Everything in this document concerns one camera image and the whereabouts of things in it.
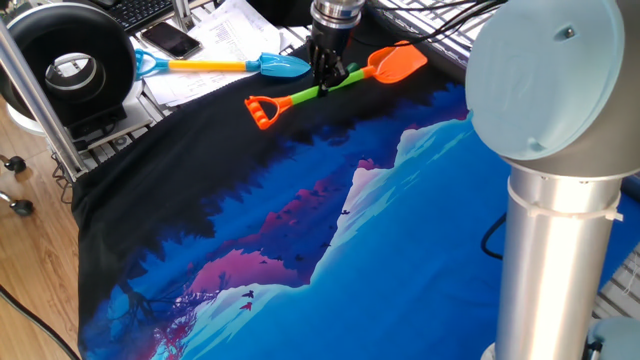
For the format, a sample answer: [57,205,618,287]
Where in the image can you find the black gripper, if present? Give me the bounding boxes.
[305,22,354,99]

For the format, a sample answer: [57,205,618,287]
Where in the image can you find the orange shovel with green shaft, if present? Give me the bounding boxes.
[243,40,430,132]

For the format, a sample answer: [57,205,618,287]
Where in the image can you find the black rounded object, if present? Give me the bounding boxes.
[247,0,316,29]

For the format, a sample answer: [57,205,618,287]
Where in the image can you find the blue shovel with yellow shaft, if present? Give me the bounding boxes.
[134,47,313,82]

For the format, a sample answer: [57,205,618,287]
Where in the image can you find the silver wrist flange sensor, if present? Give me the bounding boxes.
[309,0,367,31]

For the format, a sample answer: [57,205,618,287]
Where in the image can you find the white printed papers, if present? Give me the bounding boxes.
[133,0,314,109]

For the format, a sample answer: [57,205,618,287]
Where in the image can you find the silver metal stand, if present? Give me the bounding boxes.
[171,0,197,32]

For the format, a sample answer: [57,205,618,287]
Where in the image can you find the black smartphone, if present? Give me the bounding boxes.
[139,21,204,61]

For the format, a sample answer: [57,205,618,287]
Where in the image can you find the mountain landscape printed cloth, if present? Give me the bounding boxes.
[71,24,640,360]

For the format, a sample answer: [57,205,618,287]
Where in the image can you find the black keyboard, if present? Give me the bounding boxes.
[106,0,175,34]

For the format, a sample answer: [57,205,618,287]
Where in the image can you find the white round base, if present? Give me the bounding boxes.
[4,102,49,137]

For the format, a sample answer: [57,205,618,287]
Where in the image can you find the black chair caster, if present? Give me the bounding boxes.
[0,191,36,218]

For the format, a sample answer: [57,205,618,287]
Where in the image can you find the black cable bundle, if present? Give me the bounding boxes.
[369,0,509,49]

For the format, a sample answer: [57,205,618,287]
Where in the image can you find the black cable with metal connector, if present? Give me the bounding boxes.
[480,212,509,262]

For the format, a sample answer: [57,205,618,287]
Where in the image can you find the white cable tie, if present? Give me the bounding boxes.
[506,177,625,223]

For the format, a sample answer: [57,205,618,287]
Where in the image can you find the aluminium frame post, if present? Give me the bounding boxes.
[0,19,90,182]

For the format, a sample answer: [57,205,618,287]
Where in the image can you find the black round duct fan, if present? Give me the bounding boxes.
[0,2,139,144]

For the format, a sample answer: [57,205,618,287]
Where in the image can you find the black floor cable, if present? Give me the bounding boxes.
[0,284,82,360]

